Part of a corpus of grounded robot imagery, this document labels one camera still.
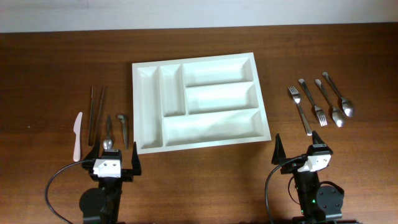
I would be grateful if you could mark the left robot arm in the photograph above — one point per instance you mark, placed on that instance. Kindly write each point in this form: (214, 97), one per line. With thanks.
(101, 204)

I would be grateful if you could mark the small bent metal spoon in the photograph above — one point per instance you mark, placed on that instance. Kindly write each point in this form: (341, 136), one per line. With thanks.
(124, 120)

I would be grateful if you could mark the silver fork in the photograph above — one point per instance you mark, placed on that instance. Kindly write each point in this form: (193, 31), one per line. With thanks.
(297, 98)
(318, 111)

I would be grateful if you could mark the small silver teaspoon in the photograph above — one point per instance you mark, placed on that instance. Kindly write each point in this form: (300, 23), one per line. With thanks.
(108, 142)

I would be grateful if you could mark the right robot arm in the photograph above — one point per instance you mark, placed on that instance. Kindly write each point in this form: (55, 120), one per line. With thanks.
(320, 202)

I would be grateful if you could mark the white plastic cutlery tray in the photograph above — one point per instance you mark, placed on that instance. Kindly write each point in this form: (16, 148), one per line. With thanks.
(197, 102)

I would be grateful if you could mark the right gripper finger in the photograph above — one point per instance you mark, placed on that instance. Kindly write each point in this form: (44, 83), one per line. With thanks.
(279, 155)
(316, 139)

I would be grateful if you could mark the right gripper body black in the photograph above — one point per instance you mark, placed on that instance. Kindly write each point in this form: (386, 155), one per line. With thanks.
(291, 166)

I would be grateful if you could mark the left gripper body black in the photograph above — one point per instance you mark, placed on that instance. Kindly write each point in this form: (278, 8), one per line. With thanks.
(127, 175)

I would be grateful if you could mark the pink plastic knife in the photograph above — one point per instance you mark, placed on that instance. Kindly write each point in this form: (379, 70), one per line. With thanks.
(77, 131)

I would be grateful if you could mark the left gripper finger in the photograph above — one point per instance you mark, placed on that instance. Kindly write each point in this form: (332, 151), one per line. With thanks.
(94, 153)
(136, 164)

